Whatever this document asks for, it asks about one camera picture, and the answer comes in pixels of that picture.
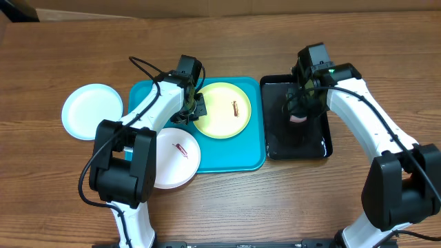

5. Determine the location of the green scrubbing sponge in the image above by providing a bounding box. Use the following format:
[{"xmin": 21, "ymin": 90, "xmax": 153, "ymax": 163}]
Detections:
[{"xmin": 289, "ymin": 115, "xmax": 307, "ymax": 123}]

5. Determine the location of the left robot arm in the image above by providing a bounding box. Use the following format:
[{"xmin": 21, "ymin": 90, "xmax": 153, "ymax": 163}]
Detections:
[{"xmin": 78, "ymin": 70, "xmax": 206, "ymax": 247}]

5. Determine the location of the black rectangular tray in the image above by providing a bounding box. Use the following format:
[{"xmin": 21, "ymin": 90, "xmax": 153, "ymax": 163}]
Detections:
[{"xmin": 260, "ymin": 74, "xmax": 334, "ymax": 160}]

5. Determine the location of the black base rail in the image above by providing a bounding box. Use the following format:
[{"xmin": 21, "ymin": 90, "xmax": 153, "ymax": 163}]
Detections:
[{"xmin": 92, "ymin": 238, "xmax": 399, "ymax": 248}]

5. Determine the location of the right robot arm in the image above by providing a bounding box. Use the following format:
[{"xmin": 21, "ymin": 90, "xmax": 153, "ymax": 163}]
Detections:
[{"xmin": 283, "ymin": 61, "xmax": 440, "ymax": 247}]

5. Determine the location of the yellow-green round plate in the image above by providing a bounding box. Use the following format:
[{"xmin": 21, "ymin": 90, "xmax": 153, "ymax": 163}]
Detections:
[{"xmin": 194, "ymin": 82, "xmax": 252, "ymax": 139}]

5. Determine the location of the light blue round plate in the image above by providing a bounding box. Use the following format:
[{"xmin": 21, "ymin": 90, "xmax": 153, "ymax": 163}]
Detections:
[{"xmin": 61, "ymin": 83, "xmax": 123, "ymax": 141}]

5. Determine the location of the teal plastic serving tray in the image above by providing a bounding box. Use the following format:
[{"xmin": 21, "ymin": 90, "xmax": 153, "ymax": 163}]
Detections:
[{"xmin": 125, "ymin": 76, "xmax": 267, "ymax": 174}]

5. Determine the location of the dark object top-left corner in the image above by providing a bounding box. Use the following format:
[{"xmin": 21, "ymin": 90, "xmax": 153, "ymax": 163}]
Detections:
[{"xmin": 1, "ymin": 0, "xmax": 39, "ymax": 23}]

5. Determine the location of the white pink round plate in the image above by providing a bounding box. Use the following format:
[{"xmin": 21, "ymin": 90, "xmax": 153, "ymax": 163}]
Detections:
[{"xmin": 154, "ymin": 127, "xmax": 201, "ymax": 189}]

